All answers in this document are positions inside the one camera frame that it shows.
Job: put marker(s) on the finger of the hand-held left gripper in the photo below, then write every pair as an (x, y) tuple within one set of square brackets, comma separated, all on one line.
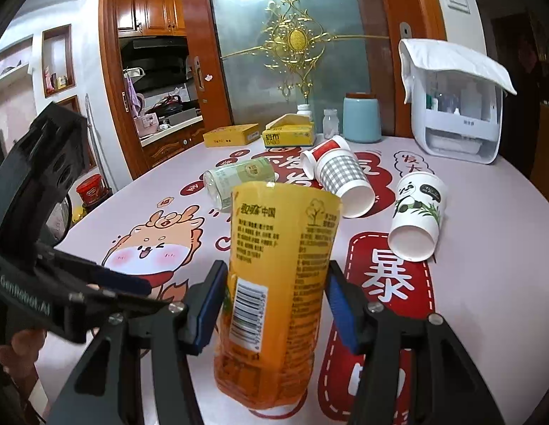
[(132, 305), (124, 281)]

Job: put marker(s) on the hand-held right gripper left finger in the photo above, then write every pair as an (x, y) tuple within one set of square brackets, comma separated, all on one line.
[(207, 307)]

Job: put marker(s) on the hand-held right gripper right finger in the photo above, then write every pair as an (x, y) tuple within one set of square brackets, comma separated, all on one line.
[(340, 312)]

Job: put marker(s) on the yellow paper cup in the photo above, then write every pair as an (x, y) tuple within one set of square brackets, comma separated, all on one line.
[(278, 274)]

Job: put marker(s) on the panda print paper cup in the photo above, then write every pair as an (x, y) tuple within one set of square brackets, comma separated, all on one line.
[(418, 212)]

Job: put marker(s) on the green paper cup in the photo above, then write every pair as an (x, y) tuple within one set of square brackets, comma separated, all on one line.
[(239, 181)]

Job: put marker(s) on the grey checked paper cup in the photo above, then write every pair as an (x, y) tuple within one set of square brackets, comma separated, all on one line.
[(343, 177)]

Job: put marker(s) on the red and white paper cup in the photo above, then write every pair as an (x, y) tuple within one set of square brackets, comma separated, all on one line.
[(325, 150)]

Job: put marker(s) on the person's left hand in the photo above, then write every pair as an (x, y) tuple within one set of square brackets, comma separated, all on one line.
[(20, 349)]

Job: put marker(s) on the red plastic bucket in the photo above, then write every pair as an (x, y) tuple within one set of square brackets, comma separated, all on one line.
[(89, 190)]

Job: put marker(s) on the pink appliance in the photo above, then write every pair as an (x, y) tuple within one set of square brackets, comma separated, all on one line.
[(147, 124)]

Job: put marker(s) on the purple cloth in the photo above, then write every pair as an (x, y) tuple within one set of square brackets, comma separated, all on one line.
[(132, 93)]

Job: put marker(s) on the flat yellow box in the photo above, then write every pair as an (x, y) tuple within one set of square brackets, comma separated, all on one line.
[(230, 136)]

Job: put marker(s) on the yellow tissue box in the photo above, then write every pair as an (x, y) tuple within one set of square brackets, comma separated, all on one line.
[(287, 135)]

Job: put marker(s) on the small glass bottle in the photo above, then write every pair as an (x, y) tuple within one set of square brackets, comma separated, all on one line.
[(330, 124)]

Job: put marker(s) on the light blue canister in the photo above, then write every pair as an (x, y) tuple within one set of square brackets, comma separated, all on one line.
[(362, 117)]

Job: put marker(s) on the white pill bottle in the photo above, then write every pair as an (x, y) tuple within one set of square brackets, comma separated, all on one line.
[(304, 110)]

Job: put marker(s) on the white countertop cabinet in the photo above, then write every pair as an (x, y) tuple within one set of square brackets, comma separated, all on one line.
[(455, 124)]

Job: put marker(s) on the wooden kitchen cabinets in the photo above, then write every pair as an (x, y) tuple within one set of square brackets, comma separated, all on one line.
[(148, 6)]

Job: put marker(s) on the white cloth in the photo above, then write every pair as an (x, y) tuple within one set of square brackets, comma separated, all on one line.
[(451, 59)]

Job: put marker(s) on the frosted glass door gold ornament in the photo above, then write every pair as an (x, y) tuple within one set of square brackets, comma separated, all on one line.
[(296, 40)]

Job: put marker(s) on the wall niche shelf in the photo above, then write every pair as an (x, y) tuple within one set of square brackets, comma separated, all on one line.
[(58, 59)]

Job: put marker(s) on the white wall switch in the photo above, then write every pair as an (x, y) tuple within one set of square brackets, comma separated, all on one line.
[(458, 1)]

